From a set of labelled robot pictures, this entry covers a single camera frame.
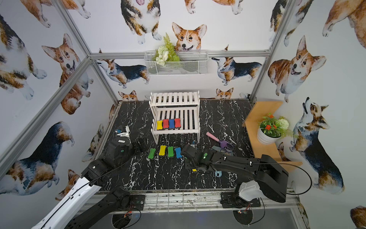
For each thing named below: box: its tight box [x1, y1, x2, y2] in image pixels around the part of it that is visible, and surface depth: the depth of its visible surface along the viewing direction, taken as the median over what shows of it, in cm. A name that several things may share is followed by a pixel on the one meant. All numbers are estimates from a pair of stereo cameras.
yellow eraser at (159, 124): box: [156, 120, 163, 130], surface depth 90 cm
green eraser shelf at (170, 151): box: [167, 146, 174, 157], surface depth 92 cm
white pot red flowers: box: [256, 113, 294, 146], surface depth 80 cm
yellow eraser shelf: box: [158, 145, 167, 156], surface depth 92 cm
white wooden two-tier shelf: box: [148, 90, 201, 145], surface depth 90 cm
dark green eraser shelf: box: [147, 147, 157, 160], surface depth 92 cm
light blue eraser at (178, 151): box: [175, 146, 183, 159], surface depth 92 cm
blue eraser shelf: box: [168, 118, 175, 131], surface depth 90 cm
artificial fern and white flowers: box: [152, 31, 181, 67], surface depth 82 cm
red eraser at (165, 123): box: [162, 118, 170, 130], surface depth 90 cm
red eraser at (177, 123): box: [174, 117, 182, 129], surface depth 91 cm
